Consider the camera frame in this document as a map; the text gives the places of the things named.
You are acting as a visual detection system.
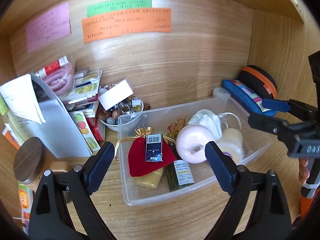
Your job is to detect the small clear trinket bowl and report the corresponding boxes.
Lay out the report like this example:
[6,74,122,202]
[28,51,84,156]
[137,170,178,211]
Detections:
[99,96,144,132]

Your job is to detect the pink round container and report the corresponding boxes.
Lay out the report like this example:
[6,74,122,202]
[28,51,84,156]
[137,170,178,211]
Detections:
[176,124,215,164]

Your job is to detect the brown lidded mug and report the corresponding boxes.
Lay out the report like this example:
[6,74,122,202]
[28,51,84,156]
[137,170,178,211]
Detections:
[13,137,72,192]

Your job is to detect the red velvet pouch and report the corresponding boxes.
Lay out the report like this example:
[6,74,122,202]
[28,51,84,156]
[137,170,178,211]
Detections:
[115,127,177,177]

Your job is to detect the orange paper note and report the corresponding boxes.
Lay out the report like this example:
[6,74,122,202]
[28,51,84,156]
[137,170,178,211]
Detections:
[81,8,172,43]

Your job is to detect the white crumpled cloth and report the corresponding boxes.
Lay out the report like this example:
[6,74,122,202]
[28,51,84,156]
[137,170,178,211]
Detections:
[187,109,222,140]

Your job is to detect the dark glass bottle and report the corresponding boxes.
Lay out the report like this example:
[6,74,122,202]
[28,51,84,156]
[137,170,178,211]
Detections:
[164,142,195,192]

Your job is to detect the person's right hand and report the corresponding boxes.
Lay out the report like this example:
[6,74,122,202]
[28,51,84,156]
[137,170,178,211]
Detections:
[298,158,310,185]

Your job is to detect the clear plastic storage bin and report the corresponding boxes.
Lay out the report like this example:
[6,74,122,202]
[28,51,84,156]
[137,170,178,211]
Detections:
[117,96,272,206]

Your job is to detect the stack of books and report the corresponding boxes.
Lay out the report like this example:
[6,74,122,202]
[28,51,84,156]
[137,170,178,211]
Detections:
[62,68,107,143]

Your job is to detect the pink coil packet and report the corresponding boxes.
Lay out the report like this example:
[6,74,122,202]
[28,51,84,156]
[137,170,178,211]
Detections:
[35,56,75,96]

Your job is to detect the pink paper note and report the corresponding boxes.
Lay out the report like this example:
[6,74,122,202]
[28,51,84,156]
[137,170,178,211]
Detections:
[25,2,71,54]

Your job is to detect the white paper file folder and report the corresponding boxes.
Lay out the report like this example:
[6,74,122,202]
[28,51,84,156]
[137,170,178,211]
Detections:
[1,74,91,158]

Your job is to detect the blue staples box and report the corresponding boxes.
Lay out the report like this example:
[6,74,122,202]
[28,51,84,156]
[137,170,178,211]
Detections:
[145,133,163,162]

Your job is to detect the green paper note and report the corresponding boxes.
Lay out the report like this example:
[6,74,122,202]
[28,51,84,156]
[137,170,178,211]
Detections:
[87,0,152,17]

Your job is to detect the cream tape roll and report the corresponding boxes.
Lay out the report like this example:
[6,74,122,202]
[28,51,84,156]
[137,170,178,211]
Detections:
[216,128,244,164]

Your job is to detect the blue patterned pouch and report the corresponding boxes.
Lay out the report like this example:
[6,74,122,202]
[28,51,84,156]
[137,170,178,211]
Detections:
[222,79,277,116]

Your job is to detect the fruit print carton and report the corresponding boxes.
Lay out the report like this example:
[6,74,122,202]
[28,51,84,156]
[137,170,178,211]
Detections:
[69,111,100,154]

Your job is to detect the yellow lotion tube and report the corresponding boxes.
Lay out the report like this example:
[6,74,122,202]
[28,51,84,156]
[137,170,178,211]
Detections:
[134,167,164,189]

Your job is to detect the green orange snack packet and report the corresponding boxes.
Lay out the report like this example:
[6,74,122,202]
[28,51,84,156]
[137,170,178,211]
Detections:
[18,181,34,228]

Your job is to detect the black orange zip case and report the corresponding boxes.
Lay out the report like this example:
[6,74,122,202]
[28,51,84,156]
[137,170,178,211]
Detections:
[237,65,278,99]

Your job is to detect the white cardboard box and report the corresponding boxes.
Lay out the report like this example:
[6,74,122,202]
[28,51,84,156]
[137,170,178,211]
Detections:
[99,78,134,111]

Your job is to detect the small white round jar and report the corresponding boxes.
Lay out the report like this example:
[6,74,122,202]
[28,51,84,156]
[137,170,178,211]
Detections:
[212,87,231,98]

